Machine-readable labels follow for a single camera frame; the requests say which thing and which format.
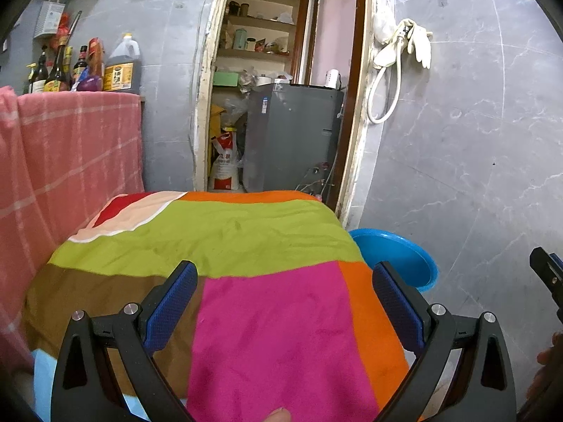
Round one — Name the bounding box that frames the right hand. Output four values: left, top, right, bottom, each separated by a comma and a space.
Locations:
526, 332, 562, 400

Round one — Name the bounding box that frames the left hand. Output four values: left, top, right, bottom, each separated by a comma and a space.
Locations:
263, 408, 291, 422

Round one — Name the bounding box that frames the blue plastic basin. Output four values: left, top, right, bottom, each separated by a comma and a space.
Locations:
349, 229, 439, 293

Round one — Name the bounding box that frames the colourful patchwork table cloth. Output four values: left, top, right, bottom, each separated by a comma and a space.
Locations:
24, 192, 409, 421

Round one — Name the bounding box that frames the pink plaid cloth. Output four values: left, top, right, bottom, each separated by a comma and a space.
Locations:
1, 87, 143, 370

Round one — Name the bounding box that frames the red white sack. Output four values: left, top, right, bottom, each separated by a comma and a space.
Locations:
208, 128, 240, 191

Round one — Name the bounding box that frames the purple onion on counter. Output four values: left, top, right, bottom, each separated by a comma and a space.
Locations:
76, 75, 103, 91

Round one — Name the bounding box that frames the dark sauce bottle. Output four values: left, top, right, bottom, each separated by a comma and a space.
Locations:
44, 35, 69, 92

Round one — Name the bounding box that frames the large cooking oil jug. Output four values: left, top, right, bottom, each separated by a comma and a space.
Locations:
103, 32, 142, 94

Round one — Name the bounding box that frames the green box on shelf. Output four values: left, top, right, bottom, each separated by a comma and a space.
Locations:
213, 71, 240, 88

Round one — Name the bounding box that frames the wooden shelf unit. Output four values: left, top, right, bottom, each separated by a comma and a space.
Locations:
214, 0, 309, 83

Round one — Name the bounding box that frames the white hose loop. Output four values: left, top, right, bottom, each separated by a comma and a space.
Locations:
365, 36, 405, 125

